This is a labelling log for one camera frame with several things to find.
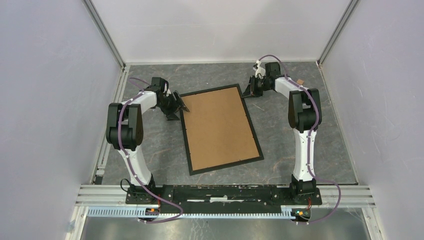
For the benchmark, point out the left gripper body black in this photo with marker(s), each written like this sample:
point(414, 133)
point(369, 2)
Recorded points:
point(170, 104)

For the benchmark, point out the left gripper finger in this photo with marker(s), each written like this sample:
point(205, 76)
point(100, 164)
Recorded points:
point(172, 116)
point(179, 101)

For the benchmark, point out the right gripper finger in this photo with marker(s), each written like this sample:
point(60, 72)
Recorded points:
point(254, 82)
point(251, 92)

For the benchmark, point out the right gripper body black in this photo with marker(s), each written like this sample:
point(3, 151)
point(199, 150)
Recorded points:
point(259, 91)

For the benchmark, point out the brown backing board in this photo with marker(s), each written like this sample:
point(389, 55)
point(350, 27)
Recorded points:
point(220, 129)

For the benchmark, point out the black picture frame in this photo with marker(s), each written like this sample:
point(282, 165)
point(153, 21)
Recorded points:
point(190, 165)

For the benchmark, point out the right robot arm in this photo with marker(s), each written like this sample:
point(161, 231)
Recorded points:
point(304, 116)

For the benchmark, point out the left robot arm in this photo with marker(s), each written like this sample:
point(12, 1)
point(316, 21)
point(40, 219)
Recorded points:
point(125, 131)

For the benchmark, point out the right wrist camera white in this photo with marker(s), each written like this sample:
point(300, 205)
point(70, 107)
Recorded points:
point(260, 72)

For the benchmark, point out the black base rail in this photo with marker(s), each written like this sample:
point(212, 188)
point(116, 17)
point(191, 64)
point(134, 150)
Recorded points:
point(221, 199)

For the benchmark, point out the aluminium frame rails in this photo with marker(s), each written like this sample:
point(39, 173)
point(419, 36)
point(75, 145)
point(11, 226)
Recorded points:
point(355, 203)

